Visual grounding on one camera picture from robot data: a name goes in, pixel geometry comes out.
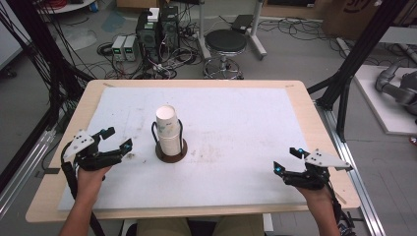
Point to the white round table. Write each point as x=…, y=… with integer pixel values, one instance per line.
x=69, y=6

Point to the grey bench power supply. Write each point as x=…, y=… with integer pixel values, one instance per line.
x=118, y=49
x=130, y=48

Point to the white table mat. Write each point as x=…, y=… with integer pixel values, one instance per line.
x=229, y=147

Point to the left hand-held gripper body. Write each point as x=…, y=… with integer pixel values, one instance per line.
x=86, y=156

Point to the brown cardboard box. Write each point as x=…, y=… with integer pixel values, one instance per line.
x=347, y=16

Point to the white floor board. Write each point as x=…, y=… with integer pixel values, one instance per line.
x=387, y=114

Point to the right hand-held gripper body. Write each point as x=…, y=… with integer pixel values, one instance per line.
x=314, y=177

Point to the blue tape roll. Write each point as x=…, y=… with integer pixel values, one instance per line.
x=94, y=6

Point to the small white box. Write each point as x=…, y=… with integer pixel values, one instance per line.
x=153, y=14

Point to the black round stool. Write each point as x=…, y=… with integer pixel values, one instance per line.
x=225, y=41

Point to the black flat device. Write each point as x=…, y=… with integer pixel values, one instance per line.
x=242, y=23

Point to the light wooden table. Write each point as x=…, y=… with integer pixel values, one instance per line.
x=327, y=131

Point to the black computer tower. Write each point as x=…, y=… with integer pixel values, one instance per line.
x=169, y=29
x=147, y=39

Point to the stack of white paper cups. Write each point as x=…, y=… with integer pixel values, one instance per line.
x=167, y=131

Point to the person's right hand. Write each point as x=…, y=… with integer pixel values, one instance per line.
x=318, y=198

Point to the person's left hand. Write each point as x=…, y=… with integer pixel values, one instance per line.
x=89, y=185

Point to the aluminium rail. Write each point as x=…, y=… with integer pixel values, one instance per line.
x=357, y=183
x=23, y=170

